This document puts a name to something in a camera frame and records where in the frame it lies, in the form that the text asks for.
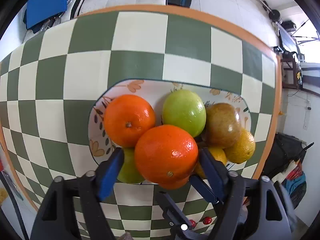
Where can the green apple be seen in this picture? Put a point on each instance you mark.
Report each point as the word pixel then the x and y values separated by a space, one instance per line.
pixel 129 173
pixel 186 110

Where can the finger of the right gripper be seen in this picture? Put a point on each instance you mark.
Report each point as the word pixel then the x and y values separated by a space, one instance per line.
pixel 180 225

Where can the yellow orange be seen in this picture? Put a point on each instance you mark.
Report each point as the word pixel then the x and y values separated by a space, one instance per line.
pixel 243 149
pixel 218 154

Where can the blue cushioned chair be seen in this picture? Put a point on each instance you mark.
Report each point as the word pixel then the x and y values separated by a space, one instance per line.
pixel 42 14

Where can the orange tangerine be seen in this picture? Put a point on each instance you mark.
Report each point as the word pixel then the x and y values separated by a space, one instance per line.
pixel 166 153
pixel 127 118

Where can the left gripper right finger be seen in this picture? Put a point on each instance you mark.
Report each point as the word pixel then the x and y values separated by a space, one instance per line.
pixel 216 174

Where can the red cherry tomato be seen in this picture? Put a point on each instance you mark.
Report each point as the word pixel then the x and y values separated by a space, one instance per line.
pixel 193 223
pixel 207 220

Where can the oval floral ceramic plate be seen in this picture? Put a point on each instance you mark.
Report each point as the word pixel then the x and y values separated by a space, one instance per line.
pixel 155 93

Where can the green white checkered tablecloth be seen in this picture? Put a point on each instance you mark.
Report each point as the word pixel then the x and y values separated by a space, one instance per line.
pixel 52 86

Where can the dark wooden chair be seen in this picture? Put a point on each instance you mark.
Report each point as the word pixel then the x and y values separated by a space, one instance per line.
pixel 290 68

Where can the dark red brown fruit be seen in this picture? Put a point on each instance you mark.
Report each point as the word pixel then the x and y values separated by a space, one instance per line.
pixel 174 184

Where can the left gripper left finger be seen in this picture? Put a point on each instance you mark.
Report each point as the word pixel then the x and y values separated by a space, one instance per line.
pixel 107 173

